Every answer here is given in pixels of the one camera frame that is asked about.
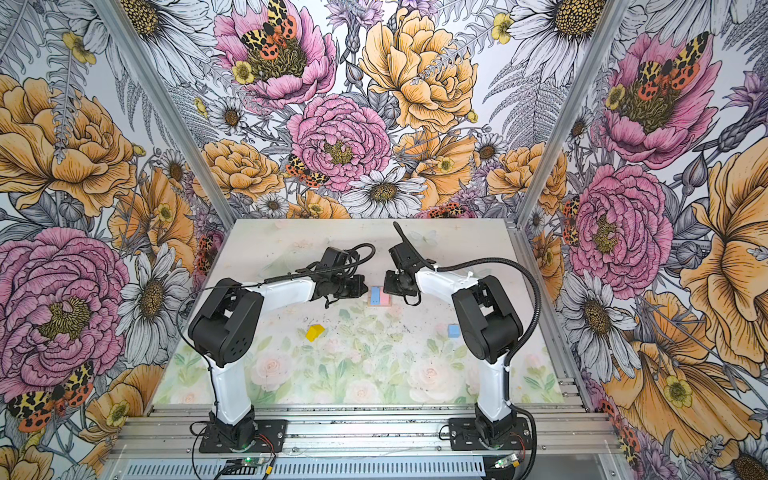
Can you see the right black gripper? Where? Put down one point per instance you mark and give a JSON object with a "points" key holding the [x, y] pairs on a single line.
{"points": [[389, 285]]}

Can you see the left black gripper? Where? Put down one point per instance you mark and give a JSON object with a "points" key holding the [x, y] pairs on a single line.
{"points": [[357, 292]]}

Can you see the blue long wood block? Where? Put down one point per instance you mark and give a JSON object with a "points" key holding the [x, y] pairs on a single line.
{"points": [[375, 296]]}

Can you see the yellow wood block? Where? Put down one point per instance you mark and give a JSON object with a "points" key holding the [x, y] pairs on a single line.
{"points": [[314, 332]]}

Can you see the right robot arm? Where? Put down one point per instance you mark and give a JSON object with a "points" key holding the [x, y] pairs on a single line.
{"points": [[489, 325]]}

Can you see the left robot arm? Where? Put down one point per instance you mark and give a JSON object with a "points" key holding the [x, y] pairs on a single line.
{"points": [[224, 327]]}

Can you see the light blue small block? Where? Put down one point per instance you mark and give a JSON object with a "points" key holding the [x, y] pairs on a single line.
{"points": [[453, 331]]}

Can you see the vented metal grille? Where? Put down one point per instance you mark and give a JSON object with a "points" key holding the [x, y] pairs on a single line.
{"points": [[461, 467]]}

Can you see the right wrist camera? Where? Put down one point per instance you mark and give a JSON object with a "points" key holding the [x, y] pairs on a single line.
{"points": [[404, 239]]}

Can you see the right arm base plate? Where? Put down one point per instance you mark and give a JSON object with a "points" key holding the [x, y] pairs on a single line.
{"points": [[463, 435]]}

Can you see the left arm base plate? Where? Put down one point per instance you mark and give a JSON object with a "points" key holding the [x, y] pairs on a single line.
{"points": [[249, 436]]}

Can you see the aluminium rail frame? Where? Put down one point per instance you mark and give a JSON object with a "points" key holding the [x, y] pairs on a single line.
{"points": [[326, 431]]}

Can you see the right corner aluminium post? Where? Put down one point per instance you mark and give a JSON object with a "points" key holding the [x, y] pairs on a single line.
{"points": [[585, 74]]}

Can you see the corner aluminium post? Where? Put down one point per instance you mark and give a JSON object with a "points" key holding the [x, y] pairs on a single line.
{"points": [[128, 42], [585, 74]]}

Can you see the left corner aluminium post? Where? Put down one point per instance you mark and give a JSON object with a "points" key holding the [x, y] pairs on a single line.
{"points": [[128, 42]]}

